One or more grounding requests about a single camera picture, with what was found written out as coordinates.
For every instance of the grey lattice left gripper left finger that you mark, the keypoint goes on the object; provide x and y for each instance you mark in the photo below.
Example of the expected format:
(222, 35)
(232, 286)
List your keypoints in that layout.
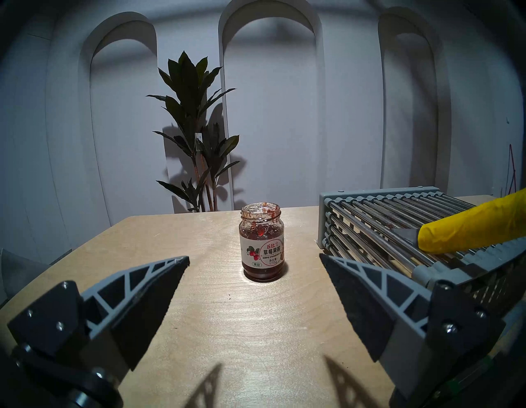
(135, 296)

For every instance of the grey lattice left gripper right finger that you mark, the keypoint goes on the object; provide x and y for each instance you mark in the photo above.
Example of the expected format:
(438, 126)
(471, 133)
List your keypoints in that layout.
(370, 304)

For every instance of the grey metal dish rack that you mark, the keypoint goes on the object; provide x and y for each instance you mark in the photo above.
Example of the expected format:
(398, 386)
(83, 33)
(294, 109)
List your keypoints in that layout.
(370, 222)

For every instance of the tall potted leafy plant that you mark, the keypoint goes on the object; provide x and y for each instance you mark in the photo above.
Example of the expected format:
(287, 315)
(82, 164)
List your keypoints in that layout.
(189, 107)

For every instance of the strawberry jam glass jar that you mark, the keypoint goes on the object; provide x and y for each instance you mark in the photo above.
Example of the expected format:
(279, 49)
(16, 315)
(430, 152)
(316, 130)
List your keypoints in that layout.
(262, 246)

